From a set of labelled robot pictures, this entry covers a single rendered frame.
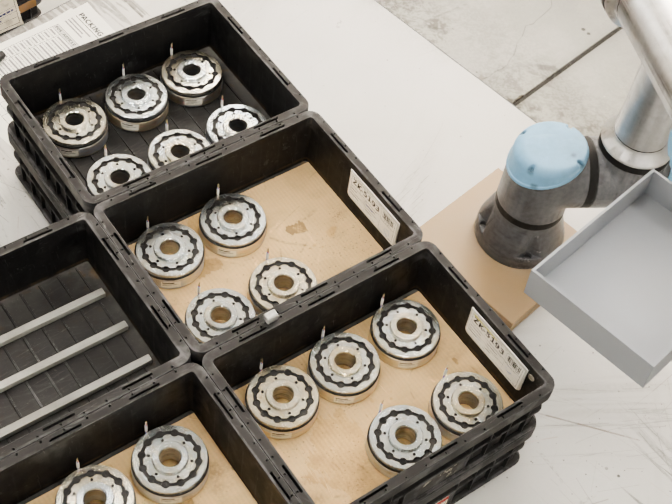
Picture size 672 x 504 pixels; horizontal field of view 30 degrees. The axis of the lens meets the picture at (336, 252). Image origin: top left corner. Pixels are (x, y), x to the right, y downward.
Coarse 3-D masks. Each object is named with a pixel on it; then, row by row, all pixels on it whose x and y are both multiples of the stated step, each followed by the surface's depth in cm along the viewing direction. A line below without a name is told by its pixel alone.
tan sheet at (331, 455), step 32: (448, 352) 186; (384, 384) 181; (416, 384) 182; (320, 416) 177; (352, 416) 177; (288, 448) 173; (320, 448) 174; (352, 448) 174; (320, 480) 171; (352, 480) 172; (384, 480) 172
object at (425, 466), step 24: (384, 264) 182; (336, 288) 178; (288, 312) 175; (240, 336) 172; (504, 336) 176; (528, 360) 174; (216, 384) 167; (552, 384) 172; (528, 408) 171; (480, 432) 167; (432, 456) 164; (456, 456) 167; (288, 480) 160; (408, 480) 161
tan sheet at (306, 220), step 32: (256, 192) 200; (288, 192) 201; (320, 192) 201; (192, 224) 195; (288, 224) 197; (320, 224) 197; (352, 224) 198; (256, 256) 192; (288, 256) 193; (320, 256) 194; (352, 256) 194; (160, 288) 187; (192, 288) 188
